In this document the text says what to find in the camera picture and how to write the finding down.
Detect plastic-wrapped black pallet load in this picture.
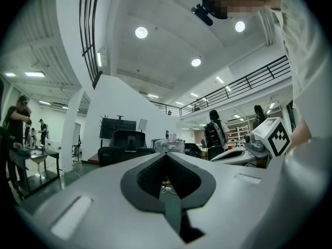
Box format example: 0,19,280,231
151,138,202,158

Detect person's cream shirt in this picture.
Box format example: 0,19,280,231
259,0,332,150

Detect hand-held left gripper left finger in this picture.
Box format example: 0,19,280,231
15,151,189,249

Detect rectangular ceiling light panels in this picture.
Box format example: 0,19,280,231
3,52,277,114

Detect black screen on stand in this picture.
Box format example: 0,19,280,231
99,115,137,140

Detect black stair railing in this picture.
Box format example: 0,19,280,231
77,0,104,90

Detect black balcony railing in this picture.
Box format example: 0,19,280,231
149,55,292,118

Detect person's right forearm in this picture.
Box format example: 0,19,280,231
286,120,312,153

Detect black office chair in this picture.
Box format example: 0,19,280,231
98,130,156,168

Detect white storage shelves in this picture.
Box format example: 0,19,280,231
227,124,251,148

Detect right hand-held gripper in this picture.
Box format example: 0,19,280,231
210,117,293,164

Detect black backpack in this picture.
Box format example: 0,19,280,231
204,121,222,148

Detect whiteboard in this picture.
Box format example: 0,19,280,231
73,122,82,146

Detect black head-mounted camera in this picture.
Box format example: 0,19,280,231
190,0,214,27

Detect brown wooden desk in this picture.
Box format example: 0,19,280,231
87,151,101,166

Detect grey harness strap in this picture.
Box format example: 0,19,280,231
258,7,276,47

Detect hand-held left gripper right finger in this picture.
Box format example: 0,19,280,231
165,152,321,249

